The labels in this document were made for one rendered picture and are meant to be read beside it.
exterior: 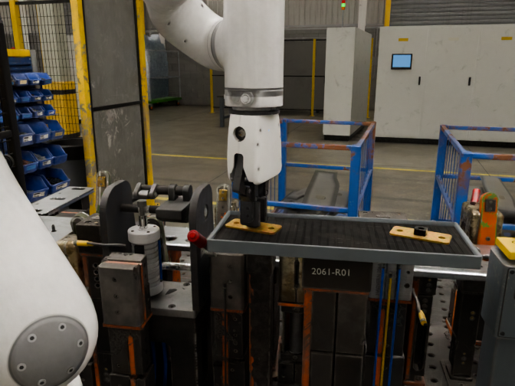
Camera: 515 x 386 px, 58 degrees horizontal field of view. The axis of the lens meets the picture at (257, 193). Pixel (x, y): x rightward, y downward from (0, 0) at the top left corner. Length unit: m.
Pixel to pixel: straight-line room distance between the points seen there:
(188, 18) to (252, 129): 0.18
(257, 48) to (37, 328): 0.42
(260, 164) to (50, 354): 0.36
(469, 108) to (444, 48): 1.09
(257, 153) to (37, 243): 0.31
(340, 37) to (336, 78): 0.71
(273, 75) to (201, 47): 0.13
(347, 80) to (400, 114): 1.12
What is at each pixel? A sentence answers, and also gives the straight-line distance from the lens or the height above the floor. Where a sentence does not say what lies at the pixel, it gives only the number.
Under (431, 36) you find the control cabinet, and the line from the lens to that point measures 8.74.
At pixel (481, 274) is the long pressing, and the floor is 1.00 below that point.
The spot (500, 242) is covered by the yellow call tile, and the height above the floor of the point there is 1.16.
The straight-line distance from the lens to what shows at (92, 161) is 3.91.
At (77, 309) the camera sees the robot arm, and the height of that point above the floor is 1.18.
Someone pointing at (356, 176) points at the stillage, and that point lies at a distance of 2.77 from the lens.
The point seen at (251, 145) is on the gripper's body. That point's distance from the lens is 0.64.
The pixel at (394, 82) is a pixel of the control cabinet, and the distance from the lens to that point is 8.72.
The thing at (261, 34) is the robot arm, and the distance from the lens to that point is 0.65.
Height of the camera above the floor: 1.41
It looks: 16 degrees down
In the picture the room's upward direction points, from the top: straight up
